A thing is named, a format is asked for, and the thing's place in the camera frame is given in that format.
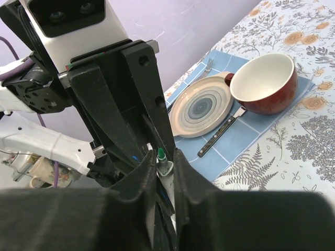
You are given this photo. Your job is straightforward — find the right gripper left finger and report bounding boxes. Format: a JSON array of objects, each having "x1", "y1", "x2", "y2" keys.
[{"x1": 1, "y1": 150, "x2": 156, "y2": 250}]

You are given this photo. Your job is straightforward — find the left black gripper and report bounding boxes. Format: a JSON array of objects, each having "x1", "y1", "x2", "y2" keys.
[{"x1": 62, "y1": 40, "x2": 175, "y2": 167}]

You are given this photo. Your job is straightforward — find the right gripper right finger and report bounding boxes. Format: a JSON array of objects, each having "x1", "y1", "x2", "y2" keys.
[{"x1": 173, "y1": 149, "x2": 334, "y2": 250}]

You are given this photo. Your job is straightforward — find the white pen green tip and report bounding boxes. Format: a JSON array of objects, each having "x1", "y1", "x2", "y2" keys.
[{"x1": 157, "y1": 148, "x2": 175, "y2": 221}]

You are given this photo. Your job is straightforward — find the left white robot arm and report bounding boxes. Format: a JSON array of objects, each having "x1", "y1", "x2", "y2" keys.
[{"x1": 1, "y1": 40, "x2": 175, "y2": 177}]

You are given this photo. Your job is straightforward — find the floral ceramic mug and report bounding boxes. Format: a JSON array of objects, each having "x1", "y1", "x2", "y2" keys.
[{"x1": 28, "y1": 157, "x2": 81, "y2": 188}]

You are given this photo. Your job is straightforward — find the beige ringed plate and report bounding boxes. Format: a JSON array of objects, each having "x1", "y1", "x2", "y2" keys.
[{"x1": 170, "y1": 71, "x2": 233, "y2": 138}]

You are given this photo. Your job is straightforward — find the silver fork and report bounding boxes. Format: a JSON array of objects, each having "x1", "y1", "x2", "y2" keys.
[{"x1": 202, "y1": 58, "x2": 214, "y2": 77}]

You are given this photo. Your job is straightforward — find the blue checked placemat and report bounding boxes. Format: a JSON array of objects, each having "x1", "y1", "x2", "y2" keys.
[{"x1": 164, "y1": 49, "x2": 316, "y2": 182}]

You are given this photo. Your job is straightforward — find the floral tablecloth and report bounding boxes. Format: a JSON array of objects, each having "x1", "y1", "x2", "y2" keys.
[{"x1": 165, "y1": 1, "x2": 334, "y2": 197}]

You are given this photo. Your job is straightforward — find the white and red mug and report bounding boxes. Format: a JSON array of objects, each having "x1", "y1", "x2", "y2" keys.
[{"x1": 225, "y1": 53, "x2": 298, "y2": 115}]

